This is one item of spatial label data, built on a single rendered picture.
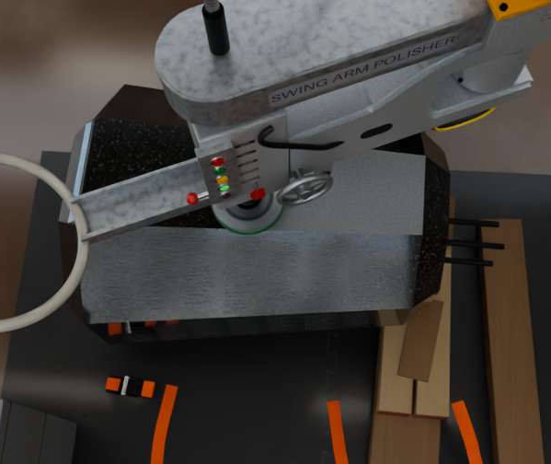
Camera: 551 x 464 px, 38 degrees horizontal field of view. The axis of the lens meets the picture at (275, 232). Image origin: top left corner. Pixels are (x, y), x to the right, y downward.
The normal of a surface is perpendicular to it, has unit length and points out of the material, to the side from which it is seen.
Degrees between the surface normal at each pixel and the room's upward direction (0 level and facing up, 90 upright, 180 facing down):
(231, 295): 45
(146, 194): 2
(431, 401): 0
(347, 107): 4
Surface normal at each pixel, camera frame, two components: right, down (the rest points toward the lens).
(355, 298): -0.06, 0.45
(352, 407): -0.04, -0.32
